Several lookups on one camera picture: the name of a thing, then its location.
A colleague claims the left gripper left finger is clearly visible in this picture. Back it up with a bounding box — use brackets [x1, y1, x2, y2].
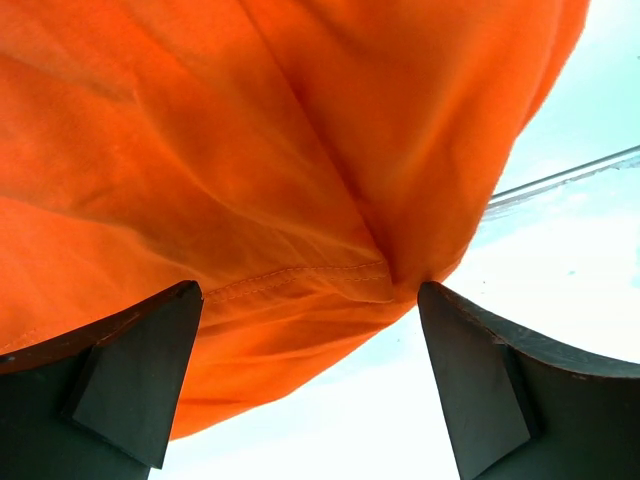
[1, 281, 203, 480]

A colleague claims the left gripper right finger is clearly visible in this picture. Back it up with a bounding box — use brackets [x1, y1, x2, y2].
[418, 282, 639, 480]

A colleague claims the orange t shirt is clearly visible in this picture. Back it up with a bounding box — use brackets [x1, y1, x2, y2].
[1, 1, 589, 438]

